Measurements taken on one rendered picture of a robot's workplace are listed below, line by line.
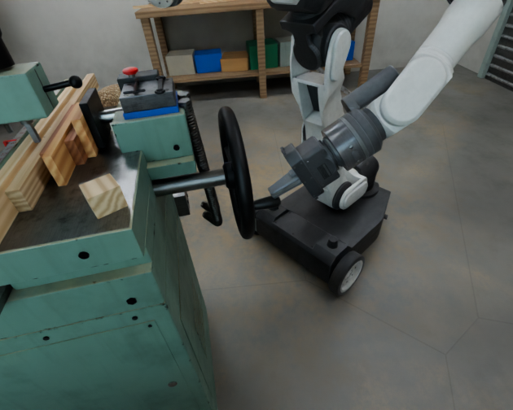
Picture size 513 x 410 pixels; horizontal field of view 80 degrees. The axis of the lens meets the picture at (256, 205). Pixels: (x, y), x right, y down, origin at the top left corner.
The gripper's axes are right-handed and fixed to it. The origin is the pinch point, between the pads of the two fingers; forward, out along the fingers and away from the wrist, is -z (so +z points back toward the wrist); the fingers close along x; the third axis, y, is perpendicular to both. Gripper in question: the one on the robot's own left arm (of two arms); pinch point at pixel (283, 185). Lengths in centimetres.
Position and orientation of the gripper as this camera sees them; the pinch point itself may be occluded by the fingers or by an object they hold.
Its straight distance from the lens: 58.1
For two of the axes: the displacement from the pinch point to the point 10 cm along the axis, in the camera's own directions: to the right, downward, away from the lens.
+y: 2.1, 5.9, -7.8
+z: 8.1, -5.5, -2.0
